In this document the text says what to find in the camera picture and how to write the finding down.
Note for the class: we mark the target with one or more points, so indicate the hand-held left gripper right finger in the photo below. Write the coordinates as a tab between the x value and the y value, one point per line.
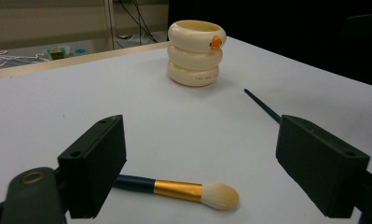
320	168

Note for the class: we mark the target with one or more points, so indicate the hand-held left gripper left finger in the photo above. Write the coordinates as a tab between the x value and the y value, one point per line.
93	161

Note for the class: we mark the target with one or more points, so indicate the fluffy round makeup brush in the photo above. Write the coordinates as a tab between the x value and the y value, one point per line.
177	189

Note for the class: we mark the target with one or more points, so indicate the cream ribbed brush holder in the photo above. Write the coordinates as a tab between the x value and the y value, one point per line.
193	59

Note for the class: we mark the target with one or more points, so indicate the small blue item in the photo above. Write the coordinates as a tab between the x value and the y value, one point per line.
79	51

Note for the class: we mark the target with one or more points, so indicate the green and teal small item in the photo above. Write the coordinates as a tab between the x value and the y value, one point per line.
57	53

